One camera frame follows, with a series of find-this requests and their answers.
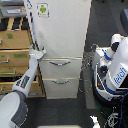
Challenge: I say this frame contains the blue chair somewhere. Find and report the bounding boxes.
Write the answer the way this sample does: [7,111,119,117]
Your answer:
[120,8,128,35]

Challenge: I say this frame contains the middle fridge drawer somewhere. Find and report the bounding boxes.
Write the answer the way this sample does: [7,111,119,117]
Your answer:
[39,58,82,79]

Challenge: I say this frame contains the fridge drawer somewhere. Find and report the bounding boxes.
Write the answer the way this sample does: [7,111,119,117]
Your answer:
[43,78,79,99]
[39,58,82,79]

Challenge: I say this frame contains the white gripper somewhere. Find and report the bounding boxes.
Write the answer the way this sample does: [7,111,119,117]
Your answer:
[29,45,47,61]

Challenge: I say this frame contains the white fridge door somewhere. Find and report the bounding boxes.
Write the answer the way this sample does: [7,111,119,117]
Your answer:
[23,0,93,60]

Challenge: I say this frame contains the white blue Fetch robot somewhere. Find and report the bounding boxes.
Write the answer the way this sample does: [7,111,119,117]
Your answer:
[92,34,128,106]

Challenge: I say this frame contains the wooden drawer cabinet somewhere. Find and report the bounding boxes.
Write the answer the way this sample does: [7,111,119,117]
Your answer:
[0,17,42,98]

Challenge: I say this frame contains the white refrigerator body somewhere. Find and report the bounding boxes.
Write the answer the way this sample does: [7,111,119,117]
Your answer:
[23,0,92,99]

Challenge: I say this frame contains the green android sticker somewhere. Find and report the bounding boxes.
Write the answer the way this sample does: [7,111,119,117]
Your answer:
[37,3,49,17]

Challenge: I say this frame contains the bottom fridge drawer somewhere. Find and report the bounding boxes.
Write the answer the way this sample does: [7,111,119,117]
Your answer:
[43,78,79,99]

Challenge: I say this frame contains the coiled grey cable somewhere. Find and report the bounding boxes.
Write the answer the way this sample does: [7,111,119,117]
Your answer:
[77,43,100,94]

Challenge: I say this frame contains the grey box on cabinet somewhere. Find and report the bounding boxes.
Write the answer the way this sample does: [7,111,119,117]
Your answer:
[0,6,26,17]

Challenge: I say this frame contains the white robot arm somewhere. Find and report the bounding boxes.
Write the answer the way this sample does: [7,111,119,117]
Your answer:
[0,47,46,128]

